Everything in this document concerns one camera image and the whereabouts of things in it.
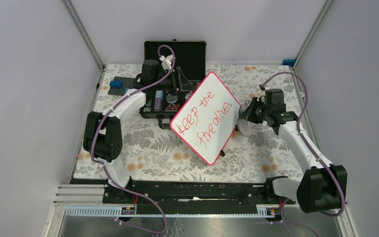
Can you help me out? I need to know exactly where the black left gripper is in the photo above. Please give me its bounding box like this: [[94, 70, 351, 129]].
[[152, 67, 195, 96]]

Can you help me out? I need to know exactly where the pink framed whiteboard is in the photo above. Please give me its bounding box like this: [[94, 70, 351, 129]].
[[170, 72, 241, 165]]

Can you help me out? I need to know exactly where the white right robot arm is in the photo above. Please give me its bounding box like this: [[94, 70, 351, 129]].
[[237, 89, 347, 216]]

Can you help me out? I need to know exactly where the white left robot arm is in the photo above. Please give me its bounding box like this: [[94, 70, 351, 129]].
[[83, 57, 175, 203]]

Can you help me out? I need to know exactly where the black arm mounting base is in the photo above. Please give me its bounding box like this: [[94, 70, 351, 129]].
[[102, 180, 297, 216]]

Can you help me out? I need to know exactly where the black open carrying case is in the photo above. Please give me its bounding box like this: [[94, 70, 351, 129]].
[[133, 39, 207, 129]]

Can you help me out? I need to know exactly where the grey lego baseplate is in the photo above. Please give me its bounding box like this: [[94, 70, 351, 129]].
[[108, 76, 136, 96]]

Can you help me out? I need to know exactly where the blue corner block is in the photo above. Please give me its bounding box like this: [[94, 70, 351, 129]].
[[281, 59, 296, 67]]

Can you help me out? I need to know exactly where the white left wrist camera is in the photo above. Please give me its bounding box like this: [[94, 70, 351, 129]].
[[159, 54, 174, 70]]

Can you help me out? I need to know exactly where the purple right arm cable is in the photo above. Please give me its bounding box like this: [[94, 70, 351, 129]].
[[260, 71, 346, 237]]

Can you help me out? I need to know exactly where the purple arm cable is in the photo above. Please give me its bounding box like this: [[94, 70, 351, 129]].
[[260, 71, 346, 237], [89, 44, 176, 235]]

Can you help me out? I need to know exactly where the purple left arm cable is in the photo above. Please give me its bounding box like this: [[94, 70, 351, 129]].
[[89, 44, 176, 235]]

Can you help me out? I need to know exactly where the white slotted cable duct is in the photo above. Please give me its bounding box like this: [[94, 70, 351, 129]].
[[65, 205, 275, 218]]

